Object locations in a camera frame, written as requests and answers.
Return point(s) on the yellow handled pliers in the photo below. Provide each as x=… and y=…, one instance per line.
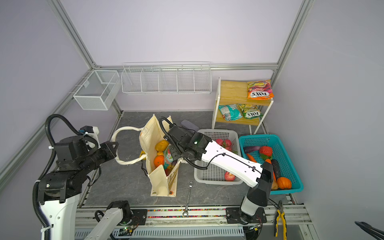
x=280, y=215

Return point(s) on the silver combination wrench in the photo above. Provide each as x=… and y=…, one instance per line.
x=185, y=213

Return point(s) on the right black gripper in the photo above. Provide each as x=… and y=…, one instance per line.
x=175, y=155

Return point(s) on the small white mesh basket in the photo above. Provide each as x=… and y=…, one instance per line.
x=99, y=90

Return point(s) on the dark green cucumber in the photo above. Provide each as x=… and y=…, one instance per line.
x=276, y=168

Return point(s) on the teal snack bag shelf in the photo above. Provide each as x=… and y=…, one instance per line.
x=168, y=159
x=230, y=112

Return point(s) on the red tomato in teal basket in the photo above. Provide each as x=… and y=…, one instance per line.
x=266, y=151

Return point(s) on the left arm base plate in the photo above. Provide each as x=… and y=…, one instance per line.
x=138, y=217

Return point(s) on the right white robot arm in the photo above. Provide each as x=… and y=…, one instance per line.
x=259, y=177

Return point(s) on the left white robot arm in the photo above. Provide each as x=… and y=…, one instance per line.
x=57, y=191

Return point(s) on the orange pumpkin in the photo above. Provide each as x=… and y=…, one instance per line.
x=284, y=183

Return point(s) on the white plastic basket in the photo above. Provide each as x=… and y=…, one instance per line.
x=215, y=175

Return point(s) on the cream floral tote bag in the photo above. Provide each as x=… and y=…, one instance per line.
x=163, y=177

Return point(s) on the small purple eggplant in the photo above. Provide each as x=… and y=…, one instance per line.
x=250, y=149

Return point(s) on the long white wire basket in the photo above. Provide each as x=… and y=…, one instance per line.
x=166, y=77

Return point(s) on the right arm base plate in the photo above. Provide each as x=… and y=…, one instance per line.
x=236, y=216

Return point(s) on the green Fox's candy bag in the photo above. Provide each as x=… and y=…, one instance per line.
x=250, y=112

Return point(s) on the grey cloth pad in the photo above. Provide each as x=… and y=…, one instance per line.
x=189, y=126

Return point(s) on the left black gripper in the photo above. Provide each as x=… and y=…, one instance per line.
x=111, y=152

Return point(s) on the orange Fox's candy bag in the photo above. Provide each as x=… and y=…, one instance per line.
x=260, y=90

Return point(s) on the white two-tier wooden shelf rack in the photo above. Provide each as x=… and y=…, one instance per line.
x=235, y=92

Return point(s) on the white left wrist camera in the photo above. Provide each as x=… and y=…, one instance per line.
x=92, y=132

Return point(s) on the red apple front basket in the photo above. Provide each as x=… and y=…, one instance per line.
x=229, y=177

